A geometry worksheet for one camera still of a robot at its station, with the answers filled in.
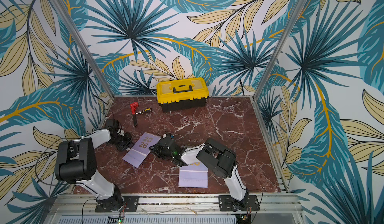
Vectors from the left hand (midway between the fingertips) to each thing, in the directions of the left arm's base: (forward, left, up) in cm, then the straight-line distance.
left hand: (135, 144), depth 93 cm
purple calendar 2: (-18, -37, +3) cm, 41 cm away
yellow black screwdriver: (+27, -3, +1) cm, 27 cm away
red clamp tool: (+32, +9, 0) cm, 33 cm away
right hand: (-5, -10, +6) cm, 12 cm away
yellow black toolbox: (+30, -28, +15) cm, 44 cm away
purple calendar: (-4, -5, +3) cm, 7 cm away
